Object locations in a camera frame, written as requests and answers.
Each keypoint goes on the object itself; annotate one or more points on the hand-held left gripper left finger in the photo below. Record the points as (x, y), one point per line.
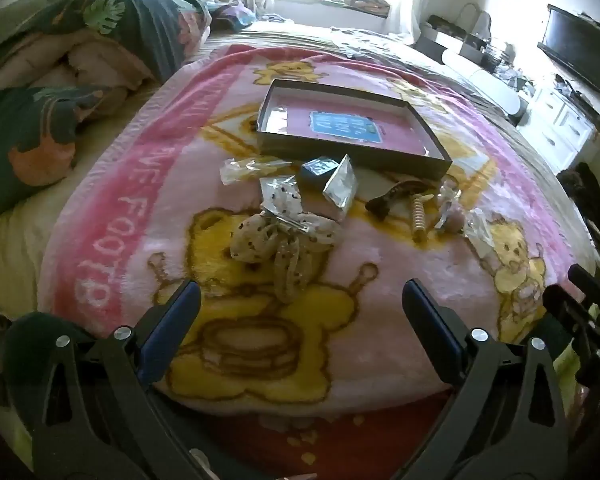
(172, 330)

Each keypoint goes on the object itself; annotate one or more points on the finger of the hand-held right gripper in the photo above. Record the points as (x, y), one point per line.
(562, 307)
(587, 280)

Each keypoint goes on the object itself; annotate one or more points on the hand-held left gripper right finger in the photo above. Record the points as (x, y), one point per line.
(430, 330)

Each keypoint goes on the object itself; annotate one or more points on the beige spiral hair clip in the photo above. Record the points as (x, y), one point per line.
(420, 217)

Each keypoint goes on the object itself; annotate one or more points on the speckled beige hair claw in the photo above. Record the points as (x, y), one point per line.
(252, 240)

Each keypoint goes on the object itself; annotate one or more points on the pink hair claw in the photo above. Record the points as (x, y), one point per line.
(449, 207)

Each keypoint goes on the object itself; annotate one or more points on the beige polka dot hair bow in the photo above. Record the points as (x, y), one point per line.
(291, 270)

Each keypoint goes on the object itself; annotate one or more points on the brown banana hair clip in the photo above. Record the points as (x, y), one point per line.
(385, 200)

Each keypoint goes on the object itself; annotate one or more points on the clear shiny plastic packet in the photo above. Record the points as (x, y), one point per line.
(341, 185)

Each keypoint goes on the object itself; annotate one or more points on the speckled hair clip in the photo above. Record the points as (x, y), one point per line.
(282, 195)

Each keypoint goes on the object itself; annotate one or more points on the clear bag of yellow hairpins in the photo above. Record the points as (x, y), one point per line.
(252, 169)

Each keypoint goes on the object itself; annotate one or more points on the grey cardboard box pink inside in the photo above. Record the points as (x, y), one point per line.
(355, 157)

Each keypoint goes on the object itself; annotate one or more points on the pink cartoon printed blanket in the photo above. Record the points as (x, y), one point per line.
(380, 270)

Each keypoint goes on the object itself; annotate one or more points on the dark clothes heap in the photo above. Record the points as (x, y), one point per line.
(587, 195)

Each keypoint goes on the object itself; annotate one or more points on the white hair claw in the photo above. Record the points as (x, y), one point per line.
(480, 232)

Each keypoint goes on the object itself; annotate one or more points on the white drawer cabinet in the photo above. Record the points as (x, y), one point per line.
(560, 120)

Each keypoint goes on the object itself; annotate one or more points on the small blue box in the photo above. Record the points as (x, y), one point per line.
(317, 170)

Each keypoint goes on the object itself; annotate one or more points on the blue card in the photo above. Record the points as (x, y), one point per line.
(345, 125)

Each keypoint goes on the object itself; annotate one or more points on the black flat television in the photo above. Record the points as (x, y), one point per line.
(577, 50)

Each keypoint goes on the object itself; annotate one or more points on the cluttered dark shelf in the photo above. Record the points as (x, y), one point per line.
(467, 35)

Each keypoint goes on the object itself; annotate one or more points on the dark floral quilt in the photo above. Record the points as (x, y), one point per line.
(120, 25)

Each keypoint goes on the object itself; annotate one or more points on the pile of clothes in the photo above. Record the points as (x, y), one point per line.
(225, 0)

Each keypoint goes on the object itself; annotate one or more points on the white rounded bed rail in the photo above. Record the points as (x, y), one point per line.
(485, 82)

